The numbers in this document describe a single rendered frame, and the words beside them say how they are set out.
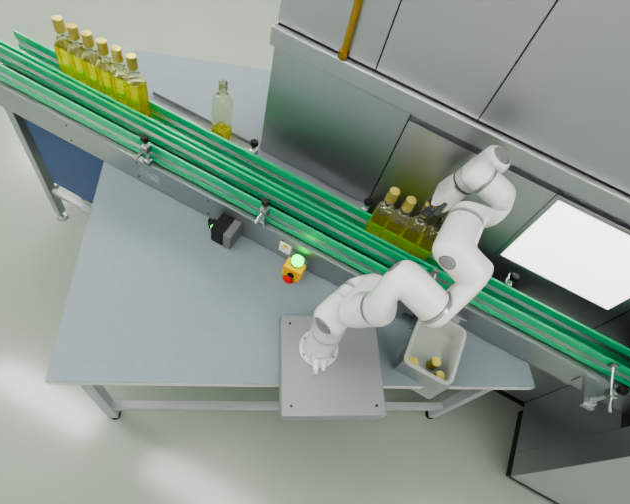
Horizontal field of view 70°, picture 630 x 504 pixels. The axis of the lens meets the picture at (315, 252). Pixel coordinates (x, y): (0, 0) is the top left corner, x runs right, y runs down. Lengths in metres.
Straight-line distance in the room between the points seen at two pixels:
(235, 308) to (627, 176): 1.20
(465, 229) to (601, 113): 0.50
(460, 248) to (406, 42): 0.60
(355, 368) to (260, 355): 0.31
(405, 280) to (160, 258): 0.95
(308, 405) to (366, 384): 0.20
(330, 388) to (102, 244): 0.91
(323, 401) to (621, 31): 1.18
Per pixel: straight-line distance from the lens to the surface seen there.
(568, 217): 1.52
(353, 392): 1.45
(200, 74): 2.29
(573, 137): 1.38
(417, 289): 0.97
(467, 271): 0.99
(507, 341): 1.76
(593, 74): 1.29
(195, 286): 1.58
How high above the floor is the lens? 2.16
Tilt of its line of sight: 57 degrees down
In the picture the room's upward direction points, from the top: 21 degrees clockwise
